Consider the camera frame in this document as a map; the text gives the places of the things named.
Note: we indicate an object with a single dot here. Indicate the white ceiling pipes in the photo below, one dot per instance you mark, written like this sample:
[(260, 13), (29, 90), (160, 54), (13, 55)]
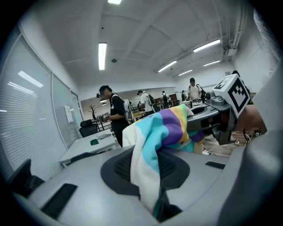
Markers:
[(230, 44)]

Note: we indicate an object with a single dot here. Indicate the paper sheet on glass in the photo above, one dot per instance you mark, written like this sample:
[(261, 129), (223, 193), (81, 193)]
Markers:
[(69, 113)]

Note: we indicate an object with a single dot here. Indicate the wooden table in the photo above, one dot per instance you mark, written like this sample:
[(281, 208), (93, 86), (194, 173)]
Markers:
[(139, 114)]

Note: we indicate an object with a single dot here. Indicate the bare coat tree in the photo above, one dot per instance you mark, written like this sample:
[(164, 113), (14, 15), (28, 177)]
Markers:
[(92, 111)]

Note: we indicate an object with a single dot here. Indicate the white desk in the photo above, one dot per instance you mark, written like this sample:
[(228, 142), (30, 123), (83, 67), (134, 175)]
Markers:
[(88, 146)]

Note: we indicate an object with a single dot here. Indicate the small green object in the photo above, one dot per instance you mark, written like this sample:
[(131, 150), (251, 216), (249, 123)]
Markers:
[(94, 142)]

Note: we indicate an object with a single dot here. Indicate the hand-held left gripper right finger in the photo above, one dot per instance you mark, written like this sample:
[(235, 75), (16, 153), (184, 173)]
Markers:
[(215, 165)]

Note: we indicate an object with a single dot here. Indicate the person's right forearm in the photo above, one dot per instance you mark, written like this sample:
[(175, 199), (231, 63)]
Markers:
[(252, 119)]

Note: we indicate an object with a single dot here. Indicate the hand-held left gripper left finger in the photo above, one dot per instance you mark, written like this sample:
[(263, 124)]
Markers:
[(58, 199)]

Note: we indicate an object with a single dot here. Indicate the long ceiling light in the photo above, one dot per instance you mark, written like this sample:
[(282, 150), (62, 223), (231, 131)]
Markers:
[(206, 45), (102, 56), (167, 66), (114, 1), (185, 72), (211, 63)]

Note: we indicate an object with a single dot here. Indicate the multicolour pastel clothing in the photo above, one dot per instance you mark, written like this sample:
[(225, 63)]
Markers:
[(154, 132)]

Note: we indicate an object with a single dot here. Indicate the round ceiling detector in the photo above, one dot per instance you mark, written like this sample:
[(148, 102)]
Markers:
[(114, 60)]

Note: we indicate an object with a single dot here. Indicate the black office chair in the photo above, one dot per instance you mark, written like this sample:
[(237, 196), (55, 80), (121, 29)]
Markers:
[(88, 129)]

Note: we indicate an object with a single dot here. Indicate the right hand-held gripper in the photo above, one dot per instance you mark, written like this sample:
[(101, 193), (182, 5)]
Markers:
[(236, 95)]

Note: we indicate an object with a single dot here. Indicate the white window blinds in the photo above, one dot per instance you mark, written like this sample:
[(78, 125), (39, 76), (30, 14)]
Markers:
[(26, 114)]

